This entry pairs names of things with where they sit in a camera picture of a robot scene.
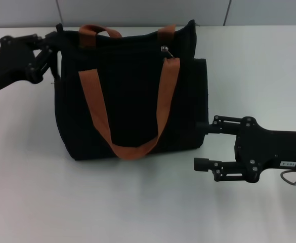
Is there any black bag with brown handles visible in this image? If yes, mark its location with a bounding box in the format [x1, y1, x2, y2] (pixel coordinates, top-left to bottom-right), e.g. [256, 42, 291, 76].
[52, 19, 209, 162]

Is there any silver zipper pull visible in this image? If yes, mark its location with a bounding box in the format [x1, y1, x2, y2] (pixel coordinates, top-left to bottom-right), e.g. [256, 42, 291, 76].
[161, 45, 175, 59]

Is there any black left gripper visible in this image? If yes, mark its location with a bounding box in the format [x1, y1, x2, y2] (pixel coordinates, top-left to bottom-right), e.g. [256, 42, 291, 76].
[0, 31, 60, 98]

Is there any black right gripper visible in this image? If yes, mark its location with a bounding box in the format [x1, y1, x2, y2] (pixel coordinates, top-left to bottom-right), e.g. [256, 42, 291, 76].
[193, 115, 296, 183]

